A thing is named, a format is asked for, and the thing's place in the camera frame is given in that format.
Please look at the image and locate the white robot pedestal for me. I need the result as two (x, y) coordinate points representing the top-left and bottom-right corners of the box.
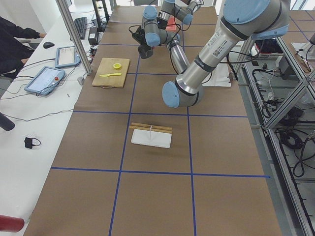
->
(202, 63), (231, 87)

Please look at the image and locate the yellow lemon slice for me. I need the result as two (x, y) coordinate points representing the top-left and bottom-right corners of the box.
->
(113, 63), (122, 70)

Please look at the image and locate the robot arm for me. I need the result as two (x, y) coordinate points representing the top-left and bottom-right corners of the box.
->
(157, 0), (204, 30)
(131, 0), (290, 108)

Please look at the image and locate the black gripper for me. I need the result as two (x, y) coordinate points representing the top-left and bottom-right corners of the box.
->
(131, 26), (146, 45)

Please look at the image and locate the aluminium frame rack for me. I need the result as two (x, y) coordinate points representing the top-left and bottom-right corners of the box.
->
(240, 9), (315, 236)

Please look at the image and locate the yellow plastic knife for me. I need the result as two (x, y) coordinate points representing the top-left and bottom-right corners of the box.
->
(99, 72), (122, 77)

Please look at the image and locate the blue teach pendant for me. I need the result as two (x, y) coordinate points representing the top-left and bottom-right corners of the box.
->
(55, 46), (81, 68)
(24, 66), (65, 95)

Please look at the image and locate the person in black clothes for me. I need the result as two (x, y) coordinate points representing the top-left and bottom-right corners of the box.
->
(0, 17), (46, 79)

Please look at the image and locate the wooden cutting board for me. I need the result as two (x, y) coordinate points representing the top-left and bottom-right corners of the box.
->
(92, 58), (130, 88)

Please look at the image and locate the black keyboard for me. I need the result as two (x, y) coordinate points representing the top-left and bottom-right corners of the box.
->
(74, 17), (87, 39)

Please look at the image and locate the grey and pink cloth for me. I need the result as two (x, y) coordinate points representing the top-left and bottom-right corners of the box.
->
(138, 44), (154, 59)

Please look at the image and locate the black power adapter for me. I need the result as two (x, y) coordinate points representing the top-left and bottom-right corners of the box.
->
(88, 27), (99, 45)

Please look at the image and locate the white rectangular tray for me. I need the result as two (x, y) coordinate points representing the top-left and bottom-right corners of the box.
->
(131, 129), (172, 148)

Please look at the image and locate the far blue teach pendant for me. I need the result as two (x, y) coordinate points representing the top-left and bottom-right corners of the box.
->
(55, 46), (81, 68)

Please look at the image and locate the near blue teach pendant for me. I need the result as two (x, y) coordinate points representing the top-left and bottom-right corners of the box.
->
(24, 66), (65, 95)

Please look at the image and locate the black computer mouse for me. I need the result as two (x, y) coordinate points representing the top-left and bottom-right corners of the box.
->
(43, 42), (55, 49)

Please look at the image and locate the black foam microphone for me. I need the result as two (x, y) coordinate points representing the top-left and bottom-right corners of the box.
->
(0, 113), (15, 131)

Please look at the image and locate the aluminium frame post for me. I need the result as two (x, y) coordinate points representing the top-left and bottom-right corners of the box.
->
(56, 0), (92, 75)

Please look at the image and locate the red cylinder handle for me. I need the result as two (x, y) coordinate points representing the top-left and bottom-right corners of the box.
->
(0, 215), (25, 233)

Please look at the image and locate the pink plastic bin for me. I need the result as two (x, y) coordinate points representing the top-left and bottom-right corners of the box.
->
(165, 24), (178, 32)

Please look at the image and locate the small black clip device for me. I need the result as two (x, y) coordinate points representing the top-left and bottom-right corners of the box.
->
(24, 137), (41, 149)

